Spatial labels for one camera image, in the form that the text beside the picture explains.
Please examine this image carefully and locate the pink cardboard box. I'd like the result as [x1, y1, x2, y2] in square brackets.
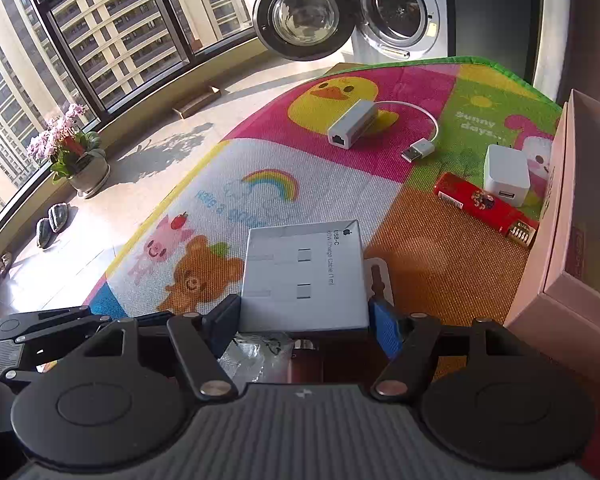
[505, 90, 600, 384]

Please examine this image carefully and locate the colourful cartoon play mat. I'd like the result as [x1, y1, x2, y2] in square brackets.
[86, 58, 562, 325]

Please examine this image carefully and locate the round black washer door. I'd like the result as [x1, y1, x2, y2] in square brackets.
[252, 0, 358, 61]

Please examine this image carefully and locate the grey slipper pair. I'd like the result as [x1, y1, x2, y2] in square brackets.
[35, 203, 70, 249]

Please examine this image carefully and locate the potted pink flower plant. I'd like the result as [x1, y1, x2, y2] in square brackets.
[27, 103, 111, 200]

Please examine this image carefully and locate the brown cardboard piece on floor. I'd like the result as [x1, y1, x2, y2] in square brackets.
[172, 86, 222, 119]

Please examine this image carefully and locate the white ethernet USB adapter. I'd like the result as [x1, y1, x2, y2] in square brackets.
[326, 100, 440, 164]

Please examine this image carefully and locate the clear plastic bag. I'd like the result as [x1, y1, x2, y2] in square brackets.
[219, 334, 294, 393]

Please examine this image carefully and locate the white cosmetic bottle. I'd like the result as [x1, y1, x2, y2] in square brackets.
[363, 257, 394, 304]

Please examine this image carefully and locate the white USB wall charger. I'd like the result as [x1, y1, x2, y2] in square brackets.
[483, 144, 530, 207]

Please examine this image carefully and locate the white cable packaging box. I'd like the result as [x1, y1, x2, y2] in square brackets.
[239, 220, 370, 335]

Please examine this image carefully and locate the silver front-load washing machine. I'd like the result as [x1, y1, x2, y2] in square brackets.
[351, 0, 450, 64]

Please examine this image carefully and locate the red patterned lighter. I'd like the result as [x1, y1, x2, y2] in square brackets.
[434, 172, 539, 248]

